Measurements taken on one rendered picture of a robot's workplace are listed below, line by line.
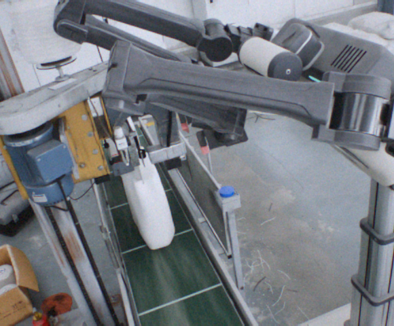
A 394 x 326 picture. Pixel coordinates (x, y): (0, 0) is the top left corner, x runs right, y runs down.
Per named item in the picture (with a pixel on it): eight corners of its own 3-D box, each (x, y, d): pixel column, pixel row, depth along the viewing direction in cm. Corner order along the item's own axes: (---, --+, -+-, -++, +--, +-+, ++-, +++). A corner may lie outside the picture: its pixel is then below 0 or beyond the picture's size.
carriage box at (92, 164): (111, 174, 154) (86, 98, 138) (20, 202, 147) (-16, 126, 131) (102, 147, 175) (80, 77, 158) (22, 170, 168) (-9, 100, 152)
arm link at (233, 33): (246, 38, 108) (241, 28, 112) (212, 26, 104) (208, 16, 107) (230, 66, 114) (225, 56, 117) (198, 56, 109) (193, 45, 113)
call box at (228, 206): (241, 206, 165) (240, 195, 162) (223, 212, 164) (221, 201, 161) (233, 196, 172) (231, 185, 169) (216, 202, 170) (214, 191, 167)
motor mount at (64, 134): (84, 178, 130) (68, 134, 122) (63, 185, 129) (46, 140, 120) (77, 141, 153) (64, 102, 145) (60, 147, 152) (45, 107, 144)
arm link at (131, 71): (79, 94, 59) (93, 26, 59) (105, 106, 73) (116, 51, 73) (388, 150, 57) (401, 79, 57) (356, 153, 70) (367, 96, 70)
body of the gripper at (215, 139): (202, 130, 118) (206, 120, 111) (234, 121, 120) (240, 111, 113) (209, 151, 116) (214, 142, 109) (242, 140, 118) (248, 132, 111)
